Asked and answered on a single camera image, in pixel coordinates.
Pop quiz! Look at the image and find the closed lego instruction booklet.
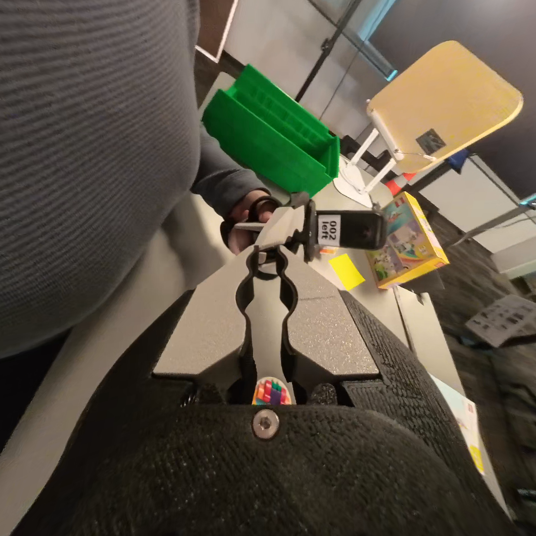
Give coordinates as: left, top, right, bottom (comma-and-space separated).
431, 375, 486, 476

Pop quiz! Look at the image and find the green plastic bin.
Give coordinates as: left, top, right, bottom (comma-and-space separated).
202, 64, 341, 198

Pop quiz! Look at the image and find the thin black light stand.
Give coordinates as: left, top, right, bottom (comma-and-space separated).
295, 0, 363, 101

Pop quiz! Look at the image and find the large dark screen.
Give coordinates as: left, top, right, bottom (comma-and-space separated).
368, 0, 536, 197

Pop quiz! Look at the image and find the printed paper sheet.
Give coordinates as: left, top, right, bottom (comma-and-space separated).
465, 294, 536, 348

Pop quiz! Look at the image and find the yellow lego box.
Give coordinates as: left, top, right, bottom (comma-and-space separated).
365, 192, 450, 289

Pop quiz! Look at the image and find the round colourful lego build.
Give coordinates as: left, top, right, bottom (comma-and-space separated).
251, 377, 290, 405

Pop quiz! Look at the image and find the wooden board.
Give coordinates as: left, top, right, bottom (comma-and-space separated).
367, 40, 524, 174

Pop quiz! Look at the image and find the person's left hand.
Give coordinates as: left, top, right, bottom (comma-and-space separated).
221, 189, 285, 256

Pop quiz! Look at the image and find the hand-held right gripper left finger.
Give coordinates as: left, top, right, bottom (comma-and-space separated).
153, 245, 257, 376

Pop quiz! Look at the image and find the person's left forearm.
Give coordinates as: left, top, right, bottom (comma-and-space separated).
190, 126, 269, 218

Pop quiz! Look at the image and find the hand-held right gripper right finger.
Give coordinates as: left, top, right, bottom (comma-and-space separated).
278, 246, 380, 376

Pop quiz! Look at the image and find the yellow sticky note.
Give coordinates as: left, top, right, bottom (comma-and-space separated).
329, 253, 366, 291

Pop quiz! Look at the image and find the orange traffic cone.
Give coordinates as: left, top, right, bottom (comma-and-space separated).
385, 173, 417, 195

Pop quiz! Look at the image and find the person's grey sweater torso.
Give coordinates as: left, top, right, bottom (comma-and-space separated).
0, 0, 202, 361

